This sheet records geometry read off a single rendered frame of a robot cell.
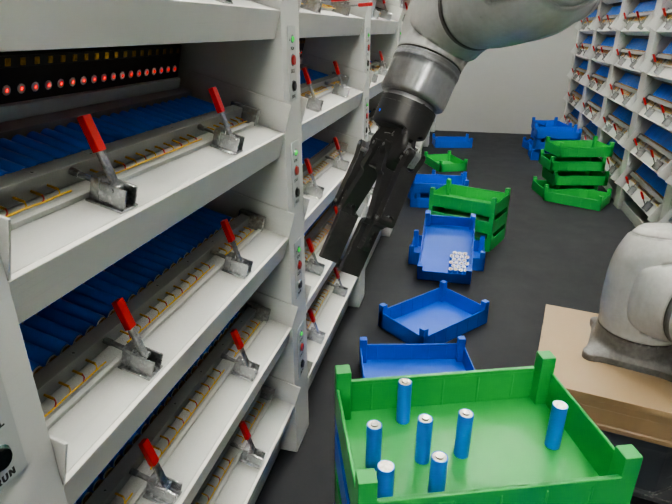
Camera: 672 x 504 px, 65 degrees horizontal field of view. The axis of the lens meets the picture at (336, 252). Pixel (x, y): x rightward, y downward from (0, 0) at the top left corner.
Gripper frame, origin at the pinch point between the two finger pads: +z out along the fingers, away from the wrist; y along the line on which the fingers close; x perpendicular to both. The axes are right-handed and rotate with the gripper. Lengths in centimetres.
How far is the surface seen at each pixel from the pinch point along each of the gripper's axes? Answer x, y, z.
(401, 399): -10.8, -10.3, 15.3
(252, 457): -11.9, 19.7, 44.4
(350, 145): -39, 85, -23
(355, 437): -7.0, -9.5, 22.0
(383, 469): -1.7, -21.6, 18.6
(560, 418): -23.4, -22.9, 8.3
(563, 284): -137, 69, -11
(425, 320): -82, 70, 19
